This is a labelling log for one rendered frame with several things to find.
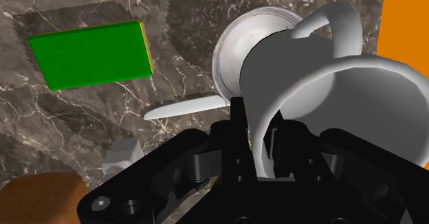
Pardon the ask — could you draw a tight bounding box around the white bowl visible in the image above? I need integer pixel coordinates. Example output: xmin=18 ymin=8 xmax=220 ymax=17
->
xmin=211 ymin=5 xmax=305 ymax=106

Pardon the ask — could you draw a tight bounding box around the white mug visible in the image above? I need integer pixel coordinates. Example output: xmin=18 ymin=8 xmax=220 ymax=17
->
xmin=239 ymin=1 xmax=429 ymax=179

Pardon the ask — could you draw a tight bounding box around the green flat box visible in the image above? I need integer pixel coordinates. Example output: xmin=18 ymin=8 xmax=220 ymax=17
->
xmin=27 ymin=20 xmax=155 ymax=91

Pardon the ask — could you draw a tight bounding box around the small grey angular object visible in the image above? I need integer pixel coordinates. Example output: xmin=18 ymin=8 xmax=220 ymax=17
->
xmin=101 ymin=138 xmax=145 ymax=177

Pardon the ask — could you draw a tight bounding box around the white knife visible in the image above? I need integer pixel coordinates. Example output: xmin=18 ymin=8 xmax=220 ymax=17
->
xmin=143 ymin=94 xmax=232 ymax=121

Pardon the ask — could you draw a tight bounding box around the brown rounded wooden object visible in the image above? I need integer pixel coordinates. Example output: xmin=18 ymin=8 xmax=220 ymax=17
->
xmin=0 ymin=172 xmax=91 ymax=224

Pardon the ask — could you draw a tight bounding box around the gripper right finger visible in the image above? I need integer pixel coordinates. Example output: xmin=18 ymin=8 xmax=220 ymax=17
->
xmin=263 ymin=110 xmax=429 ymax=224

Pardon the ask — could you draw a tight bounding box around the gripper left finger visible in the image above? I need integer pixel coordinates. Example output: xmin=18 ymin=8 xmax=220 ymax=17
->
xmin=76 ymin=96 xmax=259 ymax=224

